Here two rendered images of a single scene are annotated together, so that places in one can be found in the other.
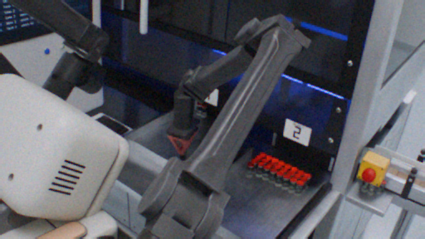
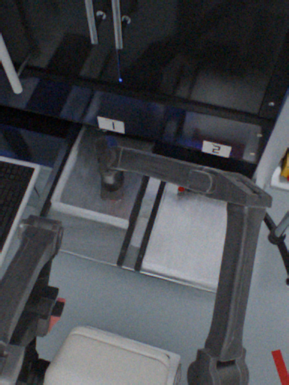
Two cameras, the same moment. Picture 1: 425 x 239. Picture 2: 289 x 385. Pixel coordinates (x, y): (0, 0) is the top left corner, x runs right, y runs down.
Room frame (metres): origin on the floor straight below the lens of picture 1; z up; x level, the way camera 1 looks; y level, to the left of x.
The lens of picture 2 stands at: (0.41, 0.24, 2.21)
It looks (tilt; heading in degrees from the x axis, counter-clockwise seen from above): 64 degrees down; 349
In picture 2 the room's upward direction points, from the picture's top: 2 degrees counter-clockwise
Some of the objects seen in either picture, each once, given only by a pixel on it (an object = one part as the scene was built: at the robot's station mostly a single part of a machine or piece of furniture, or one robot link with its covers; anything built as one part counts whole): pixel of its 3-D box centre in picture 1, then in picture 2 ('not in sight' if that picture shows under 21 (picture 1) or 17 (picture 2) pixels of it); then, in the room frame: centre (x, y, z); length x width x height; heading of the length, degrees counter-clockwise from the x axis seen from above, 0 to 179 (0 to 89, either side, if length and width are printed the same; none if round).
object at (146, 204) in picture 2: not in sight; (141, 222); (0.94, 0.15, 0.91); 0.14 x 0.03 x 0.06; 151
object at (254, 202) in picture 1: (255, 197); (198, 222); (0.91, -0.03, 0.90); 0.34 x 0.26 x 0.04; 151
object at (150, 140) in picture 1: (188, 135); (105, 167); (1.17, 0.22, 0.90); 0.34 x 0.26 x 0.04; 152
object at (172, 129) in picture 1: (183, 119); (111, 180); (1.04, 0.21, 1.03); 0.10 x 0.07 x 0.07; 166
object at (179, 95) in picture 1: (184, 99); (109, 169); (1.05, 0.21, 1.09); 0.07 x 0.06 x 0.07; 1
